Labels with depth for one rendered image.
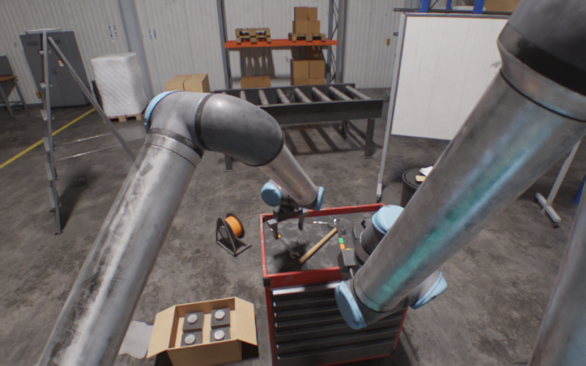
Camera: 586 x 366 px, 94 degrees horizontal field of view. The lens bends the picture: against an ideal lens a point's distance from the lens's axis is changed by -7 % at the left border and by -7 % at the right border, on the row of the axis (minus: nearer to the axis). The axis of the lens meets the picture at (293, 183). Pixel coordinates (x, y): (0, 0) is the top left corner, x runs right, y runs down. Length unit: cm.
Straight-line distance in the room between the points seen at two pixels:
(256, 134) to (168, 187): 19
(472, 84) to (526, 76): 316
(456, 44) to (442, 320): 243
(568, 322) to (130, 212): 64
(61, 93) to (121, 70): 292
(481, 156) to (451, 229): 10
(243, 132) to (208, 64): 847
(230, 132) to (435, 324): 218
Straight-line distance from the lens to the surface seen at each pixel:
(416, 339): 237
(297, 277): 133
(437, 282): 67
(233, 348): 206
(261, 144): 58
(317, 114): 419
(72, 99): 975
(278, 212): 128
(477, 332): 257
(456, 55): 335
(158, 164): 58
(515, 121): 29
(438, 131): 350
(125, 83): 732
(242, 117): 57
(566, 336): 50
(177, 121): 61
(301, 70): 796
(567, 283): 47
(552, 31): 26
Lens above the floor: 190
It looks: 29 degrees down
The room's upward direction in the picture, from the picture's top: 1 degrees counter-clockwise
